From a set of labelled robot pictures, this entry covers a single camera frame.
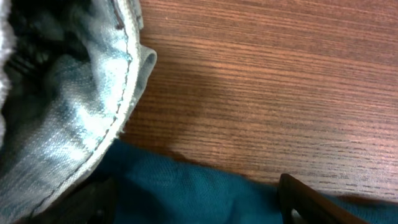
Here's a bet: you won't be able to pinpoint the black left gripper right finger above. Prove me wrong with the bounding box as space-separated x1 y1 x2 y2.
277 174 366 224

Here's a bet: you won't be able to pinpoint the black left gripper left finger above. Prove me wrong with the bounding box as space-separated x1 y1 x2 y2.
20 179 118 224

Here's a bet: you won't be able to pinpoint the blue t-shirt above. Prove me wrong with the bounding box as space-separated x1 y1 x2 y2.
95 140 397 223

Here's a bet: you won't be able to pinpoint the folded light blue jeans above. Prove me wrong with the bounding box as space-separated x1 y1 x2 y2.
1 0 157 223

